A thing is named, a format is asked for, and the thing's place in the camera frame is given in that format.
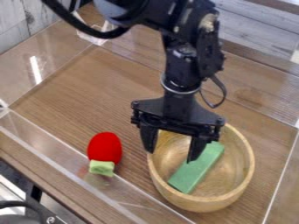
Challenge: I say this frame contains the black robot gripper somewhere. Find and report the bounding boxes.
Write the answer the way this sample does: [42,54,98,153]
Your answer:
[130,91,224,162]

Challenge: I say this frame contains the green rectangular block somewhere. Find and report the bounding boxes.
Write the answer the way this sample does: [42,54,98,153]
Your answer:
[166,142,224,194]

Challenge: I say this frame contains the brown wooden bowl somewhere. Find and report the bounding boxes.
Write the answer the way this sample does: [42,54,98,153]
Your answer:
[146,124,254,213]

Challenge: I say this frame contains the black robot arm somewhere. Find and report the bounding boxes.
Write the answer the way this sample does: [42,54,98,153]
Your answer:
[41,0,226,162]

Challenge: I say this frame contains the red plush radish toy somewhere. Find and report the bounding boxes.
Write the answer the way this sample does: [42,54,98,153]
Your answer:
[86,132,122,177]

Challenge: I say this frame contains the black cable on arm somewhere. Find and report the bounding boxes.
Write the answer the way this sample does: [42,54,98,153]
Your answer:
[197,74,229,109]

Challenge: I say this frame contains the clear acrylic corner bracket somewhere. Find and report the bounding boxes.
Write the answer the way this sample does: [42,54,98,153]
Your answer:
[71,11,114,46]

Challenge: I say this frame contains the black stand with cable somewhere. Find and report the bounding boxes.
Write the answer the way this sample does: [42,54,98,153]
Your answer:
[0,185,67,224]

